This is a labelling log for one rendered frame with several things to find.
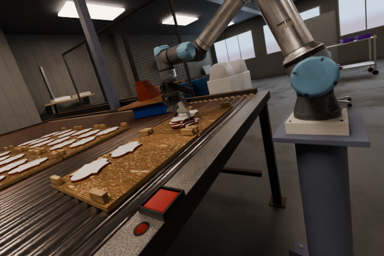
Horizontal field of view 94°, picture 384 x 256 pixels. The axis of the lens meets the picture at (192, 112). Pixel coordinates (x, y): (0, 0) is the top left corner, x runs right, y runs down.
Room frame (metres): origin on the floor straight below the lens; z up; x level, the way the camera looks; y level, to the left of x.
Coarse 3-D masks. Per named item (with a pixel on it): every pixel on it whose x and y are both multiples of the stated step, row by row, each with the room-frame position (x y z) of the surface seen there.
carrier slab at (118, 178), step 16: (144, 144) 0.73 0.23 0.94; (160, 144) 0.68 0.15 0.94; (176, 144) 0.64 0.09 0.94; (96, 160) 0.68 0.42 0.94; (112, 160) 0.64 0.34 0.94; (128, 160) 0.60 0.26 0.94; (144, 160) 0.57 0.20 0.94; (160, 160) 0.54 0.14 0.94; (96, 176) 0.53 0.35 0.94; (112, 176) 0.51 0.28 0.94; (128, 176) 0.48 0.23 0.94; (144, 176) 0.46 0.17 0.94; (64, 192) 0.50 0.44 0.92; (80, 192) 0.46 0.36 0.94; (112, 192) 0.42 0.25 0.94; (128, 192) 0.41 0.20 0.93; (112, 208) 0.37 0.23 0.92
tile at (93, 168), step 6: (96, 162) 0.63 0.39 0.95; (102, 162) 0.61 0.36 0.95; (108, 162) 0.60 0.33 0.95; (84, 168) 0.60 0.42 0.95; (90, 168) 0.59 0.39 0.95; (96, 168) 0.58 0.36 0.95; (102, 168) 0.58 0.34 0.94; (72, 174) 0.57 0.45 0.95; (78, 174) 0.56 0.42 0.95; (84, 174) 0.55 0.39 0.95; (90, 174) 0.54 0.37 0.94; (96, 174) 0.54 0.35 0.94; (72, 180) 0.53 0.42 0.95; (78, 180) 0.52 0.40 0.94
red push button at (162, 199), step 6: (162, 192) 0.38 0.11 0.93; (168, 192) 0.37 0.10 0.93; (174, 192) 0.36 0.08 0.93; (156, 198) 0.36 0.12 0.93; (162, 198) 0.35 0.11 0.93; (168, 198) 0.35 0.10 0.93; (150, 204) 0.34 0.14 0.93; (156, 204) 0.34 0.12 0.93; (162, 204) 0.33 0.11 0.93; (168, 204) 0.33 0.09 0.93; (156, 210) 0.32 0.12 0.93; (162, 210) 0.32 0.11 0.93
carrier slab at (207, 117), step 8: (200, 112) 1.07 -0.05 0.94; (208, 112) 1.02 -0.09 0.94; (216, 112) 0.97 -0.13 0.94; (224, 112) 0.93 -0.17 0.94; (168, 120) 1.07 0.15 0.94; (200, 120) 0.89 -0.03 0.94; (208, 120) 0.85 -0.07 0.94; (216, 120) 0.83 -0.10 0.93; (160, 128) 0.93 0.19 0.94; (168, 128) 0.89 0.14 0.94; (184, 128) 0.82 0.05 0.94; (200, 128) 0.76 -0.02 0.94; (208, 128) 0.76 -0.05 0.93; (200, 136) 0.70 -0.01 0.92
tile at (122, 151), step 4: (128, 144) 0.75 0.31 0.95; (132, 144) 0.74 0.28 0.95; (136, 144) 0.73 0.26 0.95; (140, 144) 0.72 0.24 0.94; (120, 148) 0.73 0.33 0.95; (124, 148) 0.71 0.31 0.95; (128, 148) 0.70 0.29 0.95; (132, 148) 0.69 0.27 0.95; (136, 148) 0.70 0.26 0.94; (112, 152) 0.70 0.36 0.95; (116, 152) 0.69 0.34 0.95; (120, 152) 0.68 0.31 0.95; (124, 152) 0.67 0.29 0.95; (128, 152) 0.66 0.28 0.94; (132, 152) 0.66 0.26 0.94; (112, 156) 0.65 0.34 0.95; (116, 156) 0.64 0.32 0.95; (120, 156) 0.64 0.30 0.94
